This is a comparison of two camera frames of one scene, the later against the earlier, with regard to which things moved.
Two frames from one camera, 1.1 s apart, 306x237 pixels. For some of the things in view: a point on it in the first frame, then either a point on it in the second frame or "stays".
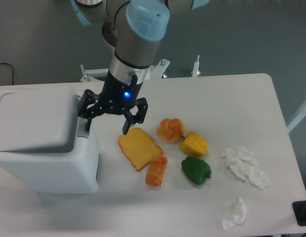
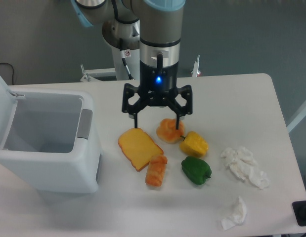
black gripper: (115, 97) → (157, 85)
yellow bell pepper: (194, 144) stays
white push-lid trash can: (41, 145) stays
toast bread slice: (138, 147) stays
